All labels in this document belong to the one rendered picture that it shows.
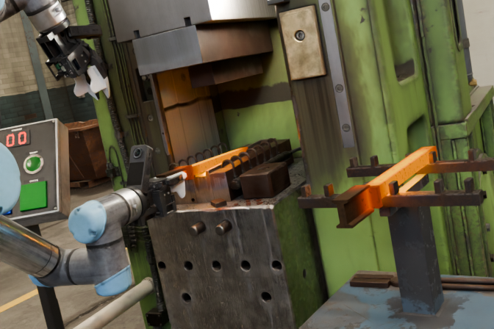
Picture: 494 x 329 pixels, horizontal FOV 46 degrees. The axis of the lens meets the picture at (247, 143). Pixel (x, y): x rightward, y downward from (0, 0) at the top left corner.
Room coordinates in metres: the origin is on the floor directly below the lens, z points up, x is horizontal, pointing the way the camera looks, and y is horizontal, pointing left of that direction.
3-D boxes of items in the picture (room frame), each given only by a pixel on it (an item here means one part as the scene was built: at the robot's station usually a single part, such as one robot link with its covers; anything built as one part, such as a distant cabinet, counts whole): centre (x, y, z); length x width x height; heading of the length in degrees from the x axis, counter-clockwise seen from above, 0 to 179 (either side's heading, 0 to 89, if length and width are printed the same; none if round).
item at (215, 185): (1.69, 0.05, 0.96); 0.42 x 0.20 x 0.09; 151
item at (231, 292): (1.67, 0.00, 0.69); 0.56 x 0.38 x 0.45; 151
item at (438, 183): (0.96, -0.36, 1.01); 0.23 x 0.06 x 0.02; 144
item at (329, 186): (1.10, -0.17, 1.01); 0.23 x 0.06 x 0.02; 144
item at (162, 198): (1.29, 0.24, 0.99); 0.12 x 0.08 x 0.09; 151
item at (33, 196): (1.57, 0.60, 1.01); 0.07 x 0.05 x 0.07; 86
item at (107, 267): (1.16, 0.34, 0.90); 0.11 x 0.08 x 0.11; 69
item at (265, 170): (1.47, -0.03, 0.95); 0.12 x 0.08 x 0.06; 151
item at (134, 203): (1.22, 0.28, 1.00); 0.08 x 0.05 x 0.08; 61
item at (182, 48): (1.69, 0.05, 1.32); 0.42 x 0.20 x 0.10; 151
